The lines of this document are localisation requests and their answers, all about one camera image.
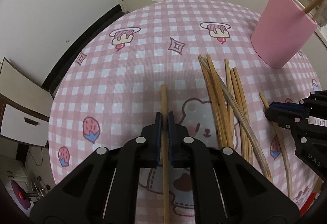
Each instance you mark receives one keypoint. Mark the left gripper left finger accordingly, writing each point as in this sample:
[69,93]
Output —
[104,187]

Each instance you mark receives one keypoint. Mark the white wooden side cabinet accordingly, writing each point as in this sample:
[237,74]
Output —
[25,108]

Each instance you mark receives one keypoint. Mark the pink cylindrical utensil cup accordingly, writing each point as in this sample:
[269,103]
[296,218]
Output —
[282,30]

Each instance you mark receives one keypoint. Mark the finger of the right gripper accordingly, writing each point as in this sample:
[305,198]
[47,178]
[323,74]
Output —
[291,116]
[316,101]

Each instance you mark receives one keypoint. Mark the pink checkered tablecloth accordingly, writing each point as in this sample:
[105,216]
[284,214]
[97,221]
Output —
[113,88]

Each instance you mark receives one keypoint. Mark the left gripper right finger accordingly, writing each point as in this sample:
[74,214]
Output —
[225,187]

